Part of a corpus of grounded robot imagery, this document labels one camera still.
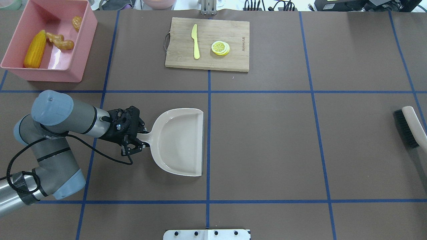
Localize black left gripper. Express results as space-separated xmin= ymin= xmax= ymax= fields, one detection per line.
xmin=100 ymin=106 xmax=150 ymax=156

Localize beige plastic dustpan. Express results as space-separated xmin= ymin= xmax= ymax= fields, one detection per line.
xmin=137 ymin=108 xmax=204 ymax=177

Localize tan toy ginger root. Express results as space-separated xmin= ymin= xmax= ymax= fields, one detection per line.
xmin=46 ymin=32 xmax=74 ymax=51

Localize yellow toy corn cob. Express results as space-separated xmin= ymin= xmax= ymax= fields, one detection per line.
xmin=23 ymin=29 xmax=47 ymax=68

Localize brown toy potato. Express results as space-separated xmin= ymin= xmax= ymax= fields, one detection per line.
xmin=72 ymin=16 xmax=83 ymax=32

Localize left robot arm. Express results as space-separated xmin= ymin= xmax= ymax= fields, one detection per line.
xmin=1 ymin=90 xmax=150 ymax=217

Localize pink plastic bin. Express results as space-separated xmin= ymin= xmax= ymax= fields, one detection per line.
xmin=1 ymin=0 xmax=97 ymax=82

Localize bamboo cutting board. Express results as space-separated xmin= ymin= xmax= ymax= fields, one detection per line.
xmin=165 ymin=17 xmax=250 ymax=72

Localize yellow plastic knife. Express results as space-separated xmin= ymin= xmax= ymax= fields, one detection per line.
xmin=191 ymin=23 xmax=200 ymax=60

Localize yellow toy lemon slices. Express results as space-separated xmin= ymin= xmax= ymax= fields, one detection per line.
xmin=211 ymin=41 xmax=231 ymax=56

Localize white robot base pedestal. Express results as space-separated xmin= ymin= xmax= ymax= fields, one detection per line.
xmin=163 ymin=229 xmax=251 ymax=240

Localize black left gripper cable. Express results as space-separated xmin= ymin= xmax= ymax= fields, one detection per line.
xmin=6 ymin=133 xmax=134 ymax=194

